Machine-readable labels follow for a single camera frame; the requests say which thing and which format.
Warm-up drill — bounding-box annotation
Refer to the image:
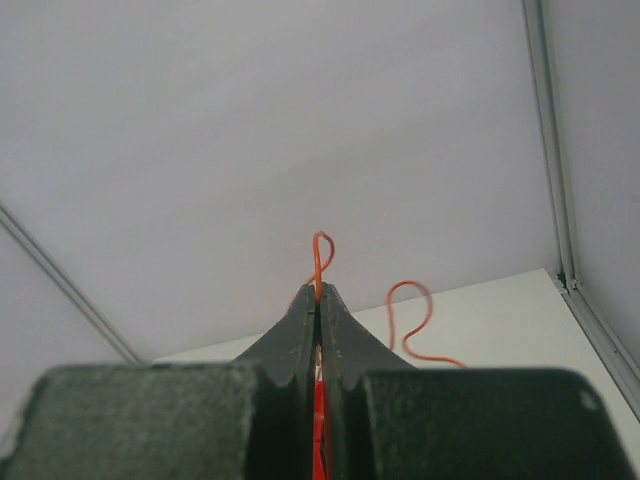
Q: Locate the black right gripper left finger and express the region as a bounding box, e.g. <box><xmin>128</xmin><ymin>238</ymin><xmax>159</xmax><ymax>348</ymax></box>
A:
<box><xmin>1</xmin><ymin>287</ymin><xmax>315</xmax><ymax>479</ymax></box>

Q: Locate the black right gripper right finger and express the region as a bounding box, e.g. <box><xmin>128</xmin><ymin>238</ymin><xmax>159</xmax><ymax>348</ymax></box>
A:
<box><xmin>319</xmin><ymin>285</ymin><xmax>635</xmax><ymax>479</ymax></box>

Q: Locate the right aluminium table rail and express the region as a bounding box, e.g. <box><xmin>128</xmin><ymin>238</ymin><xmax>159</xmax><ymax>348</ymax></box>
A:
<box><xmin>553</xmin><ymin>274</ymin><xmax>639</xmax><ymax>419</ymax></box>

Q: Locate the left aluminium frame post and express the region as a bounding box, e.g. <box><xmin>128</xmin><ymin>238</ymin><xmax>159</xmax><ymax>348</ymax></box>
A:
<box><xmin>1</xmin><ymin>201</ymin><xmax>148</xmax><ymax>364</ymax></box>

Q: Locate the aluminium frame post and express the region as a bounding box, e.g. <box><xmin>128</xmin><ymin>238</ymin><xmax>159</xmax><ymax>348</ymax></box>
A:
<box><xmin>522</xmin><ymin>1</ymin><xmax>581</xmax><ymax>292</ymax></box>
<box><xmin>1</xmin><ymin>201</ymin><xmax>148</xmax><ymax>364</ymax></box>

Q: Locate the right aluminium frame post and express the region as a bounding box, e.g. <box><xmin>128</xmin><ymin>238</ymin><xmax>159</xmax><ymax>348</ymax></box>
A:
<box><xmin>522</xmin><ymin>1</ymin><xmax>581</xmax><ymax>292</ymax></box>

